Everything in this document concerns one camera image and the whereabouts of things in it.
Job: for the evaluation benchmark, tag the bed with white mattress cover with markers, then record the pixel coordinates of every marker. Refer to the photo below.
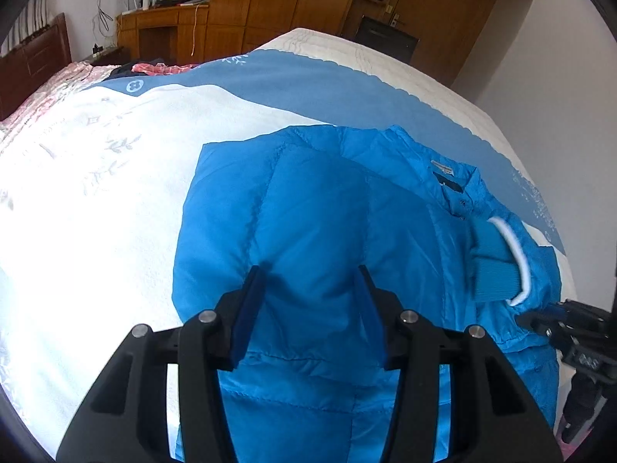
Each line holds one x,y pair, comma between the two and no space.
385,62

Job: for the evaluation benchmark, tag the dark wooden headboard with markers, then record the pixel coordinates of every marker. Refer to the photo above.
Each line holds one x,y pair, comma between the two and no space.
33,67

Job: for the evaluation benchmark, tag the black box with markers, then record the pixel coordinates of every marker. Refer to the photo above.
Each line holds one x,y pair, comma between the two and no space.
385,38

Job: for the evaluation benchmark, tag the pink floral quilt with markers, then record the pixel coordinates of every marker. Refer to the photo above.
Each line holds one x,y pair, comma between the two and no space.
62,82

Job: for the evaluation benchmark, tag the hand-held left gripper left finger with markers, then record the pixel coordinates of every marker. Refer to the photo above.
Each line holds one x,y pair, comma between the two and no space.
243,328

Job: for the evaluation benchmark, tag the wooden door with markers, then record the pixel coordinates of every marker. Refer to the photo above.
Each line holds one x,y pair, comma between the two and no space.
434,5

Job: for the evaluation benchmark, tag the white and blue blanket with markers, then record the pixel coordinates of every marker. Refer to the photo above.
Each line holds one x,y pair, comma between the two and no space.
96,202

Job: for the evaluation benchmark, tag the red plaid cloth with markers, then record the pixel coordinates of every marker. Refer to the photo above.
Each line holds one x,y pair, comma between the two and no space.
164,70

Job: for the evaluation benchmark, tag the wooden desk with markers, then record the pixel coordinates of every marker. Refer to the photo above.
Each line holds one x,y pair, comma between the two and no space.
159,24

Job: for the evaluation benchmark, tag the blue puffer jacket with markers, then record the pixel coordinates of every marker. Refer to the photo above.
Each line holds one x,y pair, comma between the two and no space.
313,212

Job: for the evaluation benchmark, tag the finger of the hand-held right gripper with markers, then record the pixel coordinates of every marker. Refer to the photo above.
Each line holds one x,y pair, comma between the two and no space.
542,323

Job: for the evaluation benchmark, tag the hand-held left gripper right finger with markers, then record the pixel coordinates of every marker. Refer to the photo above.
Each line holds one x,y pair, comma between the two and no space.
372,320

